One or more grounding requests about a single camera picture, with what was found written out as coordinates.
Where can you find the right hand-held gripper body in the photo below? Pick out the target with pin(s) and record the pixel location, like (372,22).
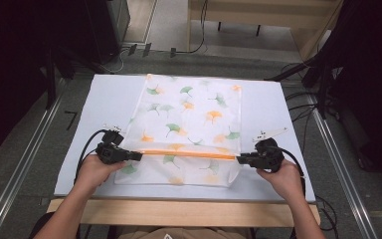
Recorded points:
(268,156)

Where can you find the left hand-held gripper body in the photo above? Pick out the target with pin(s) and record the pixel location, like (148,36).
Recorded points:
(112,152)

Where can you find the white ginkgo leaf print bag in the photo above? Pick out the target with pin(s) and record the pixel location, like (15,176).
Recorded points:
(192,109)

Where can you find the person's left hand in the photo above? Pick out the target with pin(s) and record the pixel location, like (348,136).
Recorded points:
(94,174)

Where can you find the person's right hand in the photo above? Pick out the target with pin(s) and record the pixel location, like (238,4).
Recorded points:
(286,181)

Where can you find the white table mat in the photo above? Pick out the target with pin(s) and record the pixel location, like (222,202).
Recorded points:
(112,99)

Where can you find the light wooden table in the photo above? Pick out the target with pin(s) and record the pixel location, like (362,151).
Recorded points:
(185,214)

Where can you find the person's beige clothing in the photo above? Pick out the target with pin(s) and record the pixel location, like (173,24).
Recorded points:
(205,233)

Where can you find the small dark block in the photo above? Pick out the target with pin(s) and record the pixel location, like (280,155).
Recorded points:
(173,52)

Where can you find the black curtain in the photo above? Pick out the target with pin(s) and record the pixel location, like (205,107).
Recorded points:
(10,66)
(371,83)

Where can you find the black cabinet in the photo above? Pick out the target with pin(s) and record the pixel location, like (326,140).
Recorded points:
(112,26)

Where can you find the light wooden bench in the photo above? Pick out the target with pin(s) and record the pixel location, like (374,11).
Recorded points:
(245,10)

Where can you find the aluminium floor rail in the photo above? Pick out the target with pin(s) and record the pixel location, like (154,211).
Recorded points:
(23,172)
(341,172)

